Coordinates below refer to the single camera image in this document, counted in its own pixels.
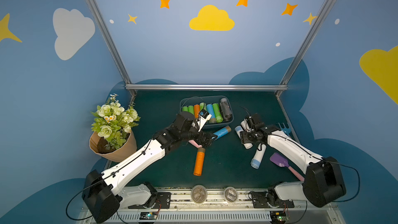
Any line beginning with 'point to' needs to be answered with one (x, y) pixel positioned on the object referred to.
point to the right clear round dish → (231, 194)
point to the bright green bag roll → (216, 111)
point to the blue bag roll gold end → (210, 109)
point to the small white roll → (256, 160)
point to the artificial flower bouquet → (112, 121)
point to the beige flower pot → (98, 145)
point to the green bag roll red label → (202, 106)
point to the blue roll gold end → (223, 131)
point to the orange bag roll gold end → (197, 109)
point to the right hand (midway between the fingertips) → (249, 135)
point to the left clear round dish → (199, 194)
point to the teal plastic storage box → (190, 101)
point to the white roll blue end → (238, 129)
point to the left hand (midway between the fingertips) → (212, 130)
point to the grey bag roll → (223, 115)
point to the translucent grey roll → (226, 110)
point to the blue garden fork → (287, 129)
